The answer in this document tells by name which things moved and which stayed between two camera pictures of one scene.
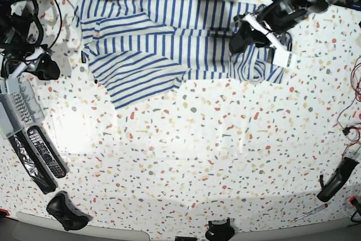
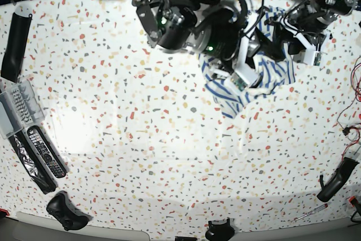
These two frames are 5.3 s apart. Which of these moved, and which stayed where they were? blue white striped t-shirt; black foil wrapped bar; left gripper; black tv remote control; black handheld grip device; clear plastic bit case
Moved: blue white striped t-shirt; left gripper
Stayed: clear plastic bit case; black handheld grip device; black foil wrapped bar; black tv remote control
